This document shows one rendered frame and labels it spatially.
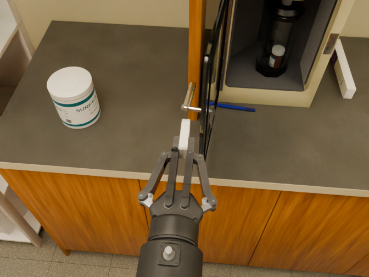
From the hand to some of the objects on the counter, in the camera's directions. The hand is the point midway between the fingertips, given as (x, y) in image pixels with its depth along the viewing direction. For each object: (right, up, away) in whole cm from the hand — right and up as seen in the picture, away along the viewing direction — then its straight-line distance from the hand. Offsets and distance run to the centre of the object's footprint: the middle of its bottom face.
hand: (184, 138), depth 64 cm
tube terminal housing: (+27, +21, +62) cm, 71 cm away
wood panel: (+5, +25, +65) cm, 70 cm away
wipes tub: (-34, +8, +52) cm, 62 cm away
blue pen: (+16, +10, +53) cm, 57 cm away
